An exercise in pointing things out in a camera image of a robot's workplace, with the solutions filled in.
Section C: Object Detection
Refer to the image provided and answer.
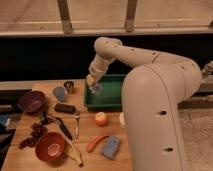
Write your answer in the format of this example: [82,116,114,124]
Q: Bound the small grey towel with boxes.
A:
[89,84,101,94]

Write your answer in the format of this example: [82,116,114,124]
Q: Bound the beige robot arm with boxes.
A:
[87,37,202,171]

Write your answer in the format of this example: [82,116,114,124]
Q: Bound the small metal cup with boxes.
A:
[63,81,74,94]

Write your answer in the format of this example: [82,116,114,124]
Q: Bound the green plastic tray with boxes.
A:
[84,74,125,110]

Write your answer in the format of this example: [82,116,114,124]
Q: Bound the blue grey flat pad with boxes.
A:
[53,87,67,102]

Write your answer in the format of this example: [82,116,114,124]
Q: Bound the black rectangular block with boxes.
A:
[54,103,76,114]

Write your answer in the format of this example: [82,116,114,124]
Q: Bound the red yellow apple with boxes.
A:
[95,112,108,126]

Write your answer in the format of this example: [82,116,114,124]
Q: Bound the metal spoon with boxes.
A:
[74,112,80,139]

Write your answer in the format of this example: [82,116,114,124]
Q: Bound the white cup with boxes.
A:
[119,112,125,127]

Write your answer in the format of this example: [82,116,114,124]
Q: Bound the purple bowl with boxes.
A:
[18,91,46,113]

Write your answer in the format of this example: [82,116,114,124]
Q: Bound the orange carrot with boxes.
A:
[87,135,108,153]

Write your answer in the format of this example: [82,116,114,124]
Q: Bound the blue sponge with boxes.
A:
[101,136,121,160]

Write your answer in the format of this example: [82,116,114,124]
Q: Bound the dark grape bunch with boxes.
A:
[18,123,48,149]

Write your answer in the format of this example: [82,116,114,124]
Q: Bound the yellow banana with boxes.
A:
[64,140,83,167]

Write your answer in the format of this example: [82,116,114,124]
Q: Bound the orange red bowl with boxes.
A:
[35,132,65,163]

